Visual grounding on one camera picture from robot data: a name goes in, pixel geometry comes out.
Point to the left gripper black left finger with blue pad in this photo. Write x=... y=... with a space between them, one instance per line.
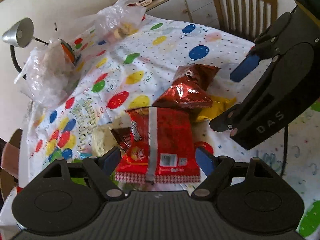
x=99 y=171

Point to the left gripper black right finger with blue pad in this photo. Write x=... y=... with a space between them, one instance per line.
x=218 y=172

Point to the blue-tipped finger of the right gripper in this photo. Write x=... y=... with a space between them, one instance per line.
x=250 y=62

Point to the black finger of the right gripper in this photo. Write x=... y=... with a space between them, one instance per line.
x=230 y=119

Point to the yellow snack packet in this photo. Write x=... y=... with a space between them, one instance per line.
x=219 y=105

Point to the cream white snack packet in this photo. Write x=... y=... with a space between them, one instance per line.
x=103 y=140

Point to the dark silver striped snack packet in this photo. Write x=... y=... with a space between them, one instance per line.
x=122 y=137

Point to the shiny red-brown snack bag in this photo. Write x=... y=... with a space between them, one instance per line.
x=189 y=88

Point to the red checkered snack bag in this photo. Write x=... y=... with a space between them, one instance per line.
x=162 y=149

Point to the wooden chair right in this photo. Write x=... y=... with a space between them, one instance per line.
x=246 y=18

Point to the wooden chair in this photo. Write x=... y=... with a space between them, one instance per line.
x=7 y=180
x=246 y=18

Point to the white wooden sideboard cabinet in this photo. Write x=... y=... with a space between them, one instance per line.
x=195 y=11

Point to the pink cloth on chair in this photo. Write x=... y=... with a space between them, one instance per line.
x=10 y=159

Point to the wooden chair left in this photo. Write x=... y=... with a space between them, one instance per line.
x=7 y=180

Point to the colourful balloon birthday tablecloth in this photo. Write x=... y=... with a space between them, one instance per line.
x=112 y=77

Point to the large clear plastic bag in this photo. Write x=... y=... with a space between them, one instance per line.
x=50 y=75

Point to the red and white cardboard box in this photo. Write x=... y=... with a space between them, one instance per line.
x=9 y=226

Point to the clear bag with pastries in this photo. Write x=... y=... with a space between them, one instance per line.
x=124 y=14

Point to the silver desk lamp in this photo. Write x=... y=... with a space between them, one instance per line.
x=19 y=36

